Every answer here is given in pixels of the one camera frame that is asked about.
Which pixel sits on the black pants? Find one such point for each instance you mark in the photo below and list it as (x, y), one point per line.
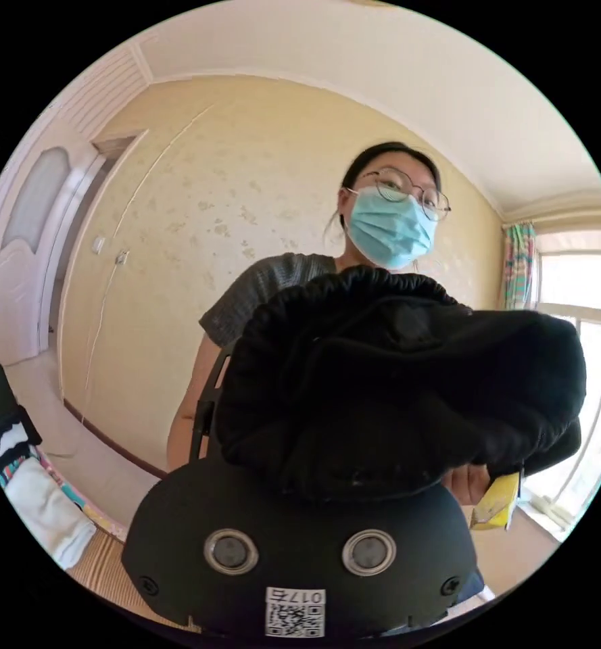
(406, 380)

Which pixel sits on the person's left hand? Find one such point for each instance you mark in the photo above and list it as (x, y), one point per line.
(467, 484)

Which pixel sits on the window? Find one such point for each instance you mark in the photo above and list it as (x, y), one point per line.
(579, 395)

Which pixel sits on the colourful patterned curtain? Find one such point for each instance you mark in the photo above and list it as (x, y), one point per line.
(519, 266)

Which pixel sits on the person's body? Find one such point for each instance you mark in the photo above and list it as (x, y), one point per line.
(392, 238)

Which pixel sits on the bed with woven mat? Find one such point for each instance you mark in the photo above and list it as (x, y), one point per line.
(102, 563)

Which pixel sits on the pile of clothes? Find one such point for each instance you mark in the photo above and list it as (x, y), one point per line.
(36, 499)

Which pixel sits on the white door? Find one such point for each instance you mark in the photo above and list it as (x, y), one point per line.
(24, 263)

